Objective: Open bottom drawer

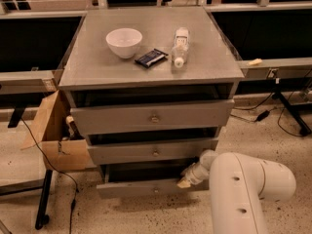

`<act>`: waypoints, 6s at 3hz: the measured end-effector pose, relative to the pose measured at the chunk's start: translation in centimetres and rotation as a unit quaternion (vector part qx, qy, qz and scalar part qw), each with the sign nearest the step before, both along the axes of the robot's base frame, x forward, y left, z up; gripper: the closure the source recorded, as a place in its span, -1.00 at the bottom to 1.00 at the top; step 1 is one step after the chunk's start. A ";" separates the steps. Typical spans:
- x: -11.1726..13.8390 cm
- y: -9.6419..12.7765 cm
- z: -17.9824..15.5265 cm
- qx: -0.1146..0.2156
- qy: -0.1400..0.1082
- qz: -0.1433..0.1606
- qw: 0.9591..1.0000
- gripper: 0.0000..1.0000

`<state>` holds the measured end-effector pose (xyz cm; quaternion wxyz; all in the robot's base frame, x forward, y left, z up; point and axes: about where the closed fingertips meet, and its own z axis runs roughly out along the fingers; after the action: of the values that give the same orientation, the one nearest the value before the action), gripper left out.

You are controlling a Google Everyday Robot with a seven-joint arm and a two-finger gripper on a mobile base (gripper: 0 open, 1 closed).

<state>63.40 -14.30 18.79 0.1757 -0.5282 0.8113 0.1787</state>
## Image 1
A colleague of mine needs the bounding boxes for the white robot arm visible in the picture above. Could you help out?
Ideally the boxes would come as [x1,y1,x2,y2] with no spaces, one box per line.
[177,150,296,234]

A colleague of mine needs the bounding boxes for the black table leg left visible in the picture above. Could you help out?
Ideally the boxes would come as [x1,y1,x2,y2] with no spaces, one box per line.
[35,170,53,230]

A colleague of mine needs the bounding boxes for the small yellow foam piece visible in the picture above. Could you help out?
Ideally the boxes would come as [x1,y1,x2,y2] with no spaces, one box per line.
[248,58,262,66]

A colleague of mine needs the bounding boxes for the brown cardboard box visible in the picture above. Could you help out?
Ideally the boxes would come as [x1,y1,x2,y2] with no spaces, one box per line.
[21,91,94,172]

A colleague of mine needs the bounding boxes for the grey drawer cabinet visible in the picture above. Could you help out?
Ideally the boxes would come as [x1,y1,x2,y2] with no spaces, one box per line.
[58,6,245,187]

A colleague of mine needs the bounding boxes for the grey middle drawer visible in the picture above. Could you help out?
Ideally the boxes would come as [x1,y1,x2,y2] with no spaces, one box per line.
[88,137,218,165]

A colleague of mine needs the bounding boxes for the black table leg right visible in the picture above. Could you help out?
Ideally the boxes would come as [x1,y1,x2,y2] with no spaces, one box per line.
[272,84,311,137]

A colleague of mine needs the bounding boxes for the black power adapter cable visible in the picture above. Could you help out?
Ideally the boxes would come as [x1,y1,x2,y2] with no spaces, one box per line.
[230,91,278,123]

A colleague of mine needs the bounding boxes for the black table leg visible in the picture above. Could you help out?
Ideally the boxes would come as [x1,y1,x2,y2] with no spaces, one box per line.
[35,170,53,230]
[272,84,311,137]

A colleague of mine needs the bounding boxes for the black floor cable left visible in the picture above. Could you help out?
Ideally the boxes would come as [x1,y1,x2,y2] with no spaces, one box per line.
[19,117,80,234]

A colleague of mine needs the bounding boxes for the wall power outlet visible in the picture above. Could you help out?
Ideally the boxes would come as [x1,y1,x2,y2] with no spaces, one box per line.
[267,69,278,79]

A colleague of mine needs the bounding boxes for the grey top drawer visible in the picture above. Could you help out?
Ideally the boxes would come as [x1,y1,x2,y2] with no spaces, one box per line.
[71,99,234,135]

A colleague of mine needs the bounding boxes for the clear plastic bottle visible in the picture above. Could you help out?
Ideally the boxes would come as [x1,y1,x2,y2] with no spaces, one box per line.
[172,27,189,68]

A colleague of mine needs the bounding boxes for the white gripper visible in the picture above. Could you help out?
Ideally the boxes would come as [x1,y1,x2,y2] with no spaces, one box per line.
[176,163,210,189]

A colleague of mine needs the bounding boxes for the grey drawer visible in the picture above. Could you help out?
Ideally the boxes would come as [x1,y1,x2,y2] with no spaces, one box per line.
[71,99,234,135]
[97,158,209,198]
[88,137,218,165]

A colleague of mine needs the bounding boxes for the white ceramic bowl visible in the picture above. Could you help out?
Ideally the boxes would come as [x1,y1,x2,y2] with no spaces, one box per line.
[105,28,142,59]

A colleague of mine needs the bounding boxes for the grey bottom drawer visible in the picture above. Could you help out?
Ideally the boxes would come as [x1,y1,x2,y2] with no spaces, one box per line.
[97,158,209,198]

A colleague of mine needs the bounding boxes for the dark blue snack packet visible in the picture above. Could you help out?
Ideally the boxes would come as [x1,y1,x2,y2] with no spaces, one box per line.
[135,49,168,68]

